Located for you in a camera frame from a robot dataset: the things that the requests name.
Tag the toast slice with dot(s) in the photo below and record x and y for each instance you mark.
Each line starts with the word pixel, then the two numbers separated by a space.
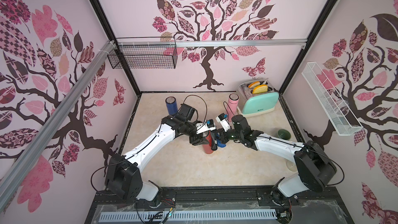
pixel 254 84
pixel 260 89

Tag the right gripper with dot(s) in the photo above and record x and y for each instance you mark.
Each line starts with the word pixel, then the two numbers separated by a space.
pixel 226 135

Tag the mint green toaster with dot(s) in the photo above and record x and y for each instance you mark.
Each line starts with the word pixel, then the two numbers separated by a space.
pixel 250 105

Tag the blue thermos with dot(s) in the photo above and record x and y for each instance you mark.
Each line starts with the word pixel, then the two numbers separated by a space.
pixel 171 104

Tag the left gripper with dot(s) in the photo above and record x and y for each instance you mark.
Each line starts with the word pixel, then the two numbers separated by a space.
pixel 196 137

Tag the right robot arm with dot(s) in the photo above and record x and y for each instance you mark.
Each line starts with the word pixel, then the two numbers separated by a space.
pixel 314 168

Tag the white slotted cable duct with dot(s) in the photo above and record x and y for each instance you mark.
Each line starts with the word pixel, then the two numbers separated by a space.
pixel 187 216

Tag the aluminium rail back wall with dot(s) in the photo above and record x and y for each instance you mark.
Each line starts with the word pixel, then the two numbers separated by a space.
pixel 219 43

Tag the red thermos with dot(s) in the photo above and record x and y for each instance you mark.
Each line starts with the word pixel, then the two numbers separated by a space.
pixel 207 146

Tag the toast slice front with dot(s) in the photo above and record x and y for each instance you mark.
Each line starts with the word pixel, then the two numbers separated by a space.
pixel 260 89

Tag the aluminium rail wall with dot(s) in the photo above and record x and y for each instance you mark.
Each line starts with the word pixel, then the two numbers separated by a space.
pixel 219 43
pixel 19 170

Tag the pink thermos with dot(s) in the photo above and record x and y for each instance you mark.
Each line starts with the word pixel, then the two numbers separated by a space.
pixel 232 103

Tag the aluminium rail left wall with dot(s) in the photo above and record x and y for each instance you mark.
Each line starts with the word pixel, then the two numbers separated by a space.
pixel 19 170

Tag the black wire basket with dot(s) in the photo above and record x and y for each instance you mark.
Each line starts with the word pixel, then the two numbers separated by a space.
pixel 144 53

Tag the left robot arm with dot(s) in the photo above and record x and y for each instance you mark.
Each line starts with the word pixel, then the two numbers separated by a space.
pixel 123 176

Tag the green ceramic cup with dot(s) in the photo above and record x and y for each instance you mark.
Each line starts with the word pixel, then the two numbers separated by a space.
pixel 284 134

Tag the white wire shelf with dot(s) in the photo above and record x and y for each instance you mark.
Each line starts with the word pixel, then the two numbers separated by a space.
pixel 323 83

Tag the toast slice rear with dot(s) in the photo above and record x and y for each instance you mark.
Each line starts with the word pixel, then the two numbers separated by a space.
pixel 254 84

